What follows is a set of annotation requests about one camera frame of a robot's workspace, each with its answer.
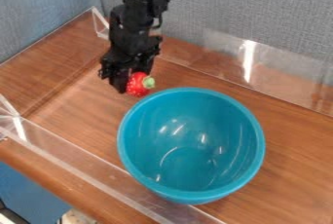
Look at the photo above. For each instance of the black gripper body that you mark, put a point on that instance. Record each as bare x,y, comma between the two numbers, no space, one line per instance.
131,47

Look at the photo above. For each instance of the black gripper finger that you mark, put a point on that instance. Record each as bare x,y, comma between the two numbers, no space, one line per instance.
147,64
118,79

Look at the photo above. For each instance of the red toy strawberry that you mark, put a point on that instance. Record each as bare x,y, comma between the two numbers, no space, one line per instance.
139,84

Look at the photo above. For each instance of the blue plastic bowl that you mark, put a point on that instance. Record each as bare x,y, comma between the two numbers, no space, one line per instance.
191,144

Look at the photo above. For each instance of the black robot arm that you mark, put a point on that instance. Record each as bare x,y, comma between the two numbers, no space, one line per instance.
138,14

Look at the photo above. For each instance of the clear acrylic front barrier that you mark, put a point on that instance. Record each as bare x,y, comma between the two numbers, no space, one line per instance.
46,153

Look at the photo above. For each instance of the clear acrylic barrier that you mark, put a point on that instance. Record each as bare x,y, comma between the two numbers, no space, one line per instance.
292,77
46,153

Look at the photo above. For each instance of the clear acrylic back barrier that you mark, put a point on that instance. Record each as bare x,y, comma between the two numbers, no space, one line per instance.
292,77

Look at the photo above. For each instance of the clear acrylic corner bracket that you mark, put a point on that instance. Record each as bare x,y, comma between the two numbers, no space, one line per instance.
100,24

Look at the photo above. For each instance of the clear acrylic left bracket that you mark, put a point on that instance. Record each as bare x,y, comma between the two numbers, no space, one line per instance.
11,120

